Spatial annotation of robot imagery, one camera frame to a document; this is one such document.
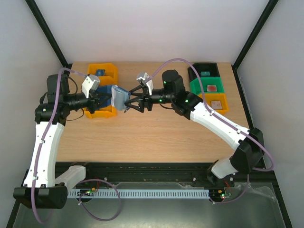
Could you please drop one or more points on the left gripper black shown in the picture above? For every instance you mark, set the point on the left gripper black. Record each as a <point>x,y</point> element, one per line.
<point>95,101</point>

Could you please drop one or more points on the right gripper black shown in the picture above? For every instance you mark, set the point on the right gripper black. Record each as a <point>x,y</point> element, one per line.
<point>146,99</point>

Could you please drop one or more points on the blue leather card holder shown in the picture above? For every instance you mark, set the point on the blue leather card holder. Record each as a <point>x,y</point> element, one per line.
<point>119,95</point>

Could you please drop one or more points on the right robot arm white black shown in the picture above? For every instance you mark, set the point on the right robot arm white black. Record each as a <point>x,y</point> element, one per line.
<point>246,143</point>

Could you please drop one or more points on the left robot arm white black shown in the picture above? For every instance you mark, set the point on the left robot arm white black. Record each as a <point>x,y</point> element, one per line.
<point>40,187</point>

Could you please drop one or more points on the blue card in yellow bin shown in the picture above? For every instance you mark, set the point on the blue card in yellow bin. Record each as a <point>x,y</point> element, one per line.
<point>100,72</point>

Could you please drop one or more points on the teal card in black bin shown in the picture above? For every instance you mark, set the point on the teal card in black bin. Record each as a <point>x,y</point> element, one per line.
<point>204,73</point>

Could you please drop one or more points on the red card in green bin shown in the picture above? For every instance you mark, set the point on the red card in green bin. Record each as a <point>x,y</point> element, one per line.
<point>211,88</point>

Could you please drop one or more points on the pale card in yellow bin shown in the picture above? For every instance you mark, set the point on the pale card in yellow bin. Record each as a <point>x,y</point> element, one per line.
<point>216,105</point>

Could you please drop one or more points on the yellow bin near left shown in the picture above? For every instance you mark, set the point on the yellow bin near left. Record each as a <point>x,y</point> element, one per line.
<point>105,112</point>

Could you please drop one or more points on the yellow bin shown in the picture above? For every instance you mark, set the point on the yellow bin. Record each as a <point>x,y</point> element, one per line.
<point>105,112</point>
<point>108,80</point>
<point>209,97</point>
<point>109,69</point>

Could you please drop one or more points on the yellow bin middle left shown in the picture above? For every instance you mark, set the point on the yellow bin middle left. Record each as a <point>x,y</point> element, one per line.
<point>108,80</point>

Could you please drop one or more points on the yellow bin far left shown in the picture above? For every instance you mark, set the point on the yellow bin far left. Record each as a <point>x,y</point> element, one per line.
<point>109,69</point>

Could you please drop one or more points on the green bin right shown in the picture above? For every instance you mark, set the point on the green bin right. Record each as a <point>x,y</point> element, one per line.
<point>196,89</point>

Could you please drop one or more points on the yellow bin right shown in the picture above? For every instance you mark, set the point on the yellow bin right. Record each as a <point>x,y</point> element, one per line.
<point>209,97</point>

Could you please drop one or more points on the black bin right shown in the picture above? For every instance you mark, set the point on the black bin right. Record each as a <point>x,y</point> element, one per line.
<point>211,67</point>

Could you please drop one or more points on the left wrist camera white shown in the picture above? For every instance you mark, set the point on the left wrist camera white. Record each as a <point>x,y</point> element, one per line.
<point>91,82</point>

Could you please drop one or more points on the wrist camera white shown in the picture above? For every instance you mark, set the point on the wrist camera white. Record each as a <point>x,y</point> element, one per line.
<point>91,82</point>
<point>145,80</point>

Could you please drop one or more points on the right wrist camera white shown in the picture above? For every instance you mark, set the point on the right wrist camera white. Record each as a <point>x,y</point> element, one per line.
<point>145,80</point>

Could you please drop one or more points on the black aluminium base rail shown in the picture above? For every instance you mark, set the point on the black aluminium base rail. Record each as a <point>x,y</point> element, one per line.
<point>194,174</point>

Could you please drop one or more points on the slotted grey cable duct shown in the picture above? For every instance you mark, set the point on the slotted grey cable duct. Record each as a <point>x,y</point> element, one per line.
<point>141,194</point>

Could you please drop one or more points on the left black frame post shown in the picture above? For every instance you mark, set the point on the left black frame post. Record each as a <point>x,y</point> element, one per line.
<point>32,5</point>

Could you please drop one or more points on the black frame post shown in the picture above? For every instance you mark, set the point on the black frame post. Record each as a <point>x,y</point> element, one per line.
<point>32,5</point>
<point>255,32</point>

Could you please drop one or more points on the right black frame post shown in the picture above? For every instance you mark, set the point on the right black frame post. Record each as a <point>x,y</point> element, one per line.
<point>255,32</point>

